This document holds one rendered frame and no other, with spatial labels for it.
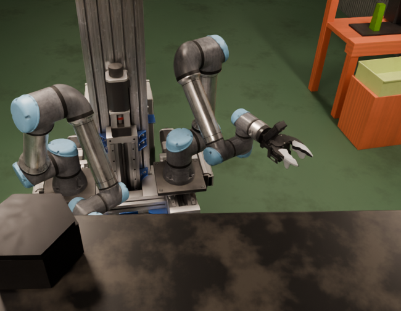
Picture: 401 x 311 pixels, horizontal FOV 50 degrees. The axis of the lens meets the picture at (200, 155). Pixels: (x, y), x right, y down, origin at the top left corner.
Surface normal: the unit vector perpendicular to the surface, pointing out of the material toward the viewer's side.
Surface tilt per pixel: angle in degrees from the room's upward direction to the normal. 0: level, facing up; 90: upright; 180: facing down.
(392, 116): 90
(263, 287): 0
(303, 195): 0
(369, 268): 0
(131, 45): 90
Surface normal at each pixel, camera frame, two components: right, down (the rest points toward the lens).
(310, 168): 0.04, -0.78
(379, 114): 0.24, 0.61
